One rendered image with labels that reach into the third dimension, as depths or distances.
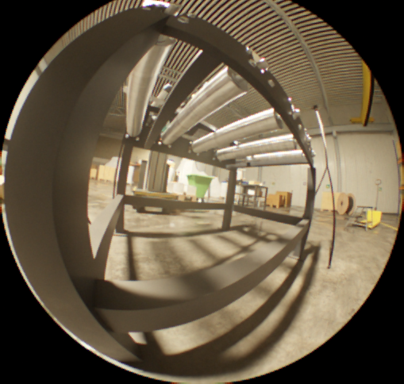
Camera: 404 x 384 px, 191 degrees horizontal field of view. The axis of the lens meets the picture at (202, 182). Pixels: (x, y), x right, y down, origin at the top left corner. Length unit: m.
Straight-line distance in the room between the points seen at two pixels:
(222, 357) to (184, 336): 0.14
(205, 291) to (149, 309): 0.08
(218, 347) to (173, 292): 0.36
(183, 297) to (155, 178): 2.04
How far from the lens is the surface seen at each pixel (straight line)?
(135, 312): 0.17
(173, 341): 0.50
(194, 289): 0.19
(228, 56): 0.30
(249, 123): 0.67
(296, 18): 8.68
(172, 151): 1.12
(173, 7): 0.38
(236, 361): 0.51
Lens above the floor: 0.48
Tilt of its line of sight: 3 degrees up
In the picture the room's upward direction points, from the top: 8 degrees clockwise
